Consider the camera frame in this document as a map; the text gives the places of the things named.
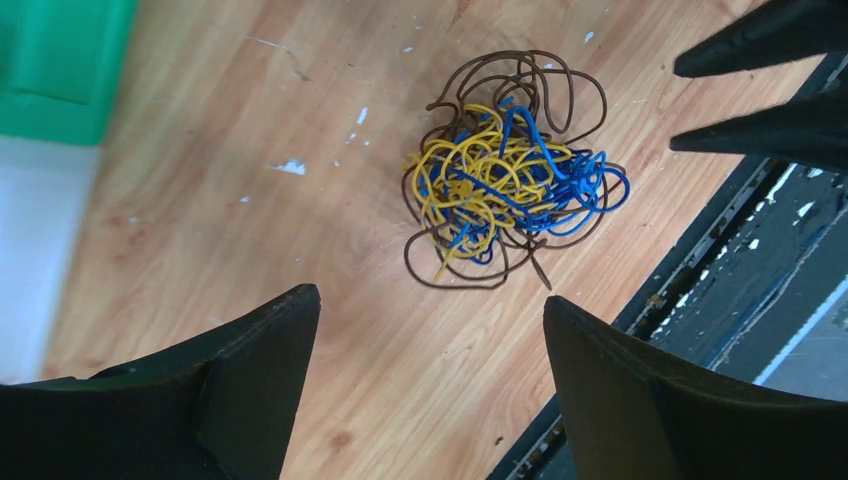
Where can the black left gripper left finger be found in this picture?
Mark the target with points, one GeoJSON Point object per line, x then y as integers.
{"type": "Point", "coordinates": [220, 405]}

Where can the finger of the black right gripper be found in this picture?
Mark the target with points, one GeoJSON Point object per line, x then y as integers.
{"type": "Point", "coordinates": [774, 33]}
{"type": "Point", "coordinates": [812, 132]}

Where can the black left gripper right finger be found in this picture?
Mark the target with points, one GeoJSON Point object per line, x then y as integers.
{"type": "Point", "coordinates": [633, 411]}

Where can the green plastic bin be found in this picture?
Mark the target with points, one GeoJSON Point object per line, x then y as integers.
{"type": "Point", "coordinates": [61, 62]}

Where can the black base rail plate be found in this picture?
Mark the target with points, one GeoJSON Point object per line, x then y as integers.
{"type": "Point", "coordinates": [756, 290]}

